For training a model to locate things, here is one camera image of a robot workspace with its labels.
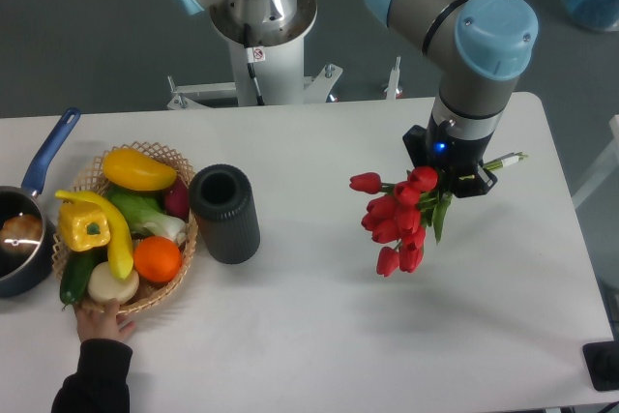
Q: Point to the woven wicker basket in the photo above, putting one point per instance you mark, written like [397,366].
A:
[91,178]

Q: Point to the brown patty in pan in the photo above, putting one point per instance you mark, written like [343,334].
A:
[21,234]

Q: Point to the yellow bell pepper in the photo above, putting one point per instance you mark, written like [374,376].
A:
[83,226]

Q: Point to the green bok choy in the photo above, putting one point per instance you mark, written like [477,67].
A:
[145,216]

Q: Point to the dark grey ribbed vase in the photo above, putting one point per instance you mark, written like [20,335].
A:
[222,202]

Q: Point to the white round bun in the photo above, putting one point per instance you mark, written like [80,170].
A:
[103,286]

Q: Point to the black device at edge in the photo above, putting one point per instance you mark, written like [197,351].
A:
[601,360]

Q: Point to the green cucumber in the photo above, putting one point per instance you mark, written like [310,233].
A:
[76,275]

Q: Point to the black sleeved forearm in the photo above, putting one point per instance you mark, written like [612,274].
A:
[99,383]

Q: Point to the yellow banana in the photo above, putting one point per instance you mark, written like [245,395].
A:
[120,245]

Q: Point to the blue saucepan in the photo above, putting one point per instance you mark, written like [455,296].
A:
[22,272]

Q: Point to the orange fruit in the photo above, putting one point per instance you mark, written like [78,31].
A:
[157,259]

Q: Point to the yellow mango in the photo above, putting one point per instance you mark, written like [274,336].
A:
[132,170]

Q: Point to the red tulip bouquet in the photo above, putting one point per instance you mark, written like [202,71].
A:
[400,215]

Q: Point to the red purple radish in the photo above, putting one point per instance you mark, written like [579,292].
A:
[175,200]

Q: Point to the person's hand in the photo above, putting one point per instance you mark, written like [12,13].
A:
[108,324]

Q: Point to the white furniture edge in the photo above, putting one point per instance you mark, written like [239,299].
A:
[600,169]

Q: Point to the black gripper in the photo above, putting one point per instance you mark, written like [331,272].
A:
[454,145]

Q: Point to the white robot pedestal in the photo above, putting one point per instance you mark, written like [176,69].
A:
[266,46]

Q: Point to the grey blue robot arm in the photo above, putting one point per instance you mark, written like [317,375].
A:
[481,47]

